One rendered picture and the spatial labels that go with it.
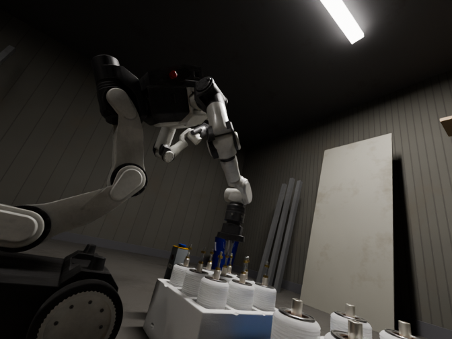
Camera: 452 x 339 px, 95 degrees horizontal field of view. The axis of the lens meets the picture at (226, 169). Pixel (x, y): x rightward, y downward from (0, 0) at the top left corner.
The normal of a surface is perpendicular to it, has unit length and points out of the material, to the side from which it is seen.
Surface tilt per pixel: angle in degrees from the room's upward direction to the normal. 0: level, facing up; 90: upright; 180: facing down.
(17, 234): 90
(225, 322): 90
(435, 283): 90
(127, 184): 90
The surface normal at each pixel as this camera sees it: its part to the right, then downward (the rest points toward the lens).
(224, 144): -0.14, -0.25
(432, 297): -0.79, -0.37
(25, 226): 0.59, -0.18
